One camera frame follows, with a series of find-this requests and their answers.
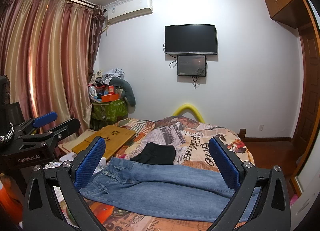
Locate small black wall screen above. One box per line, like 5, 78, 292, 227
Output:
177, 55, 207, 77

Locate black wall television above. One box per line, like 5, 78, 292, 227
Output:
164, 24, 218, 55

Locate white air conditioner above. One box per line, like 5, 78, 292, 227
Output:
106, 0, 153, 25

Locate black folded garment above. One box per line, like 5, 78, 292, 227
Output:
130, 142, 176, 165

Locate newspaper print bed cover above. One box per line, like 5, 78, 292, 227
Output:
85, 116, 253, 230

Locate pink slipper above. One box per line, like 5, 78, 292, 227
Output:
290, 194, 298, 206

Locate pink striped curtain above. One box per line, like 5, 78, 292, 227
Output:
1, 0, 104, 138

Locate grey plush pillow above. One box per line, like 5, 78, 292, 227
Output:
110, 77, 136, 107

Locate wooden wardrobe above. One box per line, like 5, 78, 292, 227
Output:
264, 0, 319, 177

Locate yellow foam tube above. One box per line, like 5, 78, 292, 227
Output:
172, 103, 205, 123

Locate orange box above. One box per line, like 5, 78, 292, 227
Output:
101, 93, 120, 103

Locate wooden lap desk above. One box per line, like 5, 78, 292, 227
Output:
72, 125, 136, 160

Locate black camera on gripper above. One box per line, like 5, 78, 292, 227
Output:
0, 75, 25, 136

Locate blue denim jeans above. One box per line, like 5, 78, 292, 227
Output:
79, 156, 262, 222

